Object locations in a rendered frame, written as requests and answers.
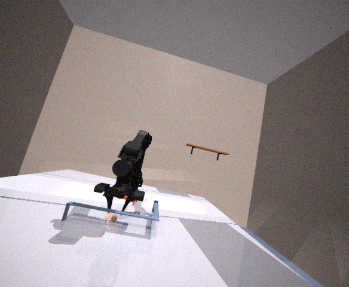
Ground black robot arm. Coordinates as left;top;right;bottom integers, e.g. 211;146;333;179
110;130;152;199

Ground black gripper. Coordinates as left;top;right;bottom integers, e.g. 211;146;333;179
94;175;145;211

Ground low clear corner walls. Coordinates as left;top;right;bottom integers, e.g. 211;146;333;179
62;204;159;238

